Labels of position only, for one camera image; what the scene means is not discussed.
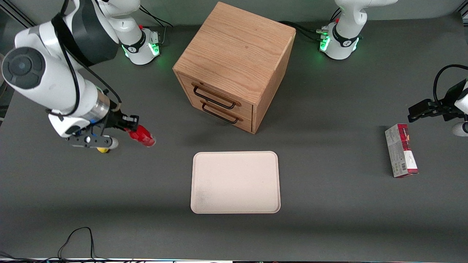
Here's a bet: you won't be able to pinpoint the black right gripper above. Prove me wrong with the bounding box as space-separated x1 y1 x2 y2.
92 109 140 138

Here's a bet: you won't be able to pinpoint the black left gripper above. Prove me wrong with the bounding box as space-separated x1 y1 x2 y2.
408 81 467 123

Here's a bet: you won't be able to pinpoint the red coke bottle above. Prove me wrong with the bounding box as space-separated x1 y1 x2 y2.
126 124 157 148

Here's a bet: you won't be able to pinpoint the cream plastic tray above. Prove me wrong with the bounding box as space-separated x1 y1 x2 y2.
190 151 282 214

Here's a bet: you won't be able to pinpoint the grey and red carton box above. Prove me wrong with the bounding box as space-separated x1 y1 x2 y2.
384 123 419 179

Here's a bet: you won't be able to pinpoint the wooden drawer front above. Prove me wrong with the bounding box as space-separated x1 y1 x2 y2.
176 71 254 118
188 98 254 133

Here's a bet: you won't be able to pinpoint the oak wooden drawer cabinet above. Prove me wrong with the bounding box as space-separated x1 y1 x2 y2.
173 1 297 134

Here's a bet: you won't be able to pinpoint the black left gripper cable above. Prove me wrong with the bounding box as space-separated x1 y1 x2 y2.
433 64 468 107

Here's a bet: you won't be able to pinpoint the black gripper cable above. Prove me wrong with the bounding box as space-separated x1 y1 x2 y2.
433 64 468 107
46 0 123 118

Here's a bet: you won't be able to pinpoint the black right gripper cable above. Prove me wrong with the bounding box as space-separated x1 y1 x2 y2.
46 0 123 118

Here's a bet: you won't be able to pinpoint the black metal drawer handle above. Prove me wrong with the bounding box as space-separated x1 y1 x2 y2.
192 84 237 110
201 103 240 125

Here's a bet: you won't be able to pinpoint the black right arm base cables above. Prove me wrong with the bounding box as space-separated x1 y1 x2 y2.
136 5 174 48

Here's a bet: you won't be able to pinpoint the black arm base cables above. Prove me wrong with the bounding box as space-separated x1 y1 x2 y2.
136 5 174 48
279 7 343 43

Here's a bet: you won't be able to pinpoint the thin black cable loop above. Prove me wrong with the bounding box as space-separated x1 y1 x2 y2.
0 226 147 263

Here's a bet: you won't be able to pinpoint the black left arm base cables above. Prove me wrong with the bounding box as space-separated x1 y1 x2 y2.
279 7 343 43

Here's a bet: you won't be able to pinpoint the aluminium frame profile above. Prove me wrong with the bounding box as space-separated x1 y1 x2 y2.
0 4 30 28

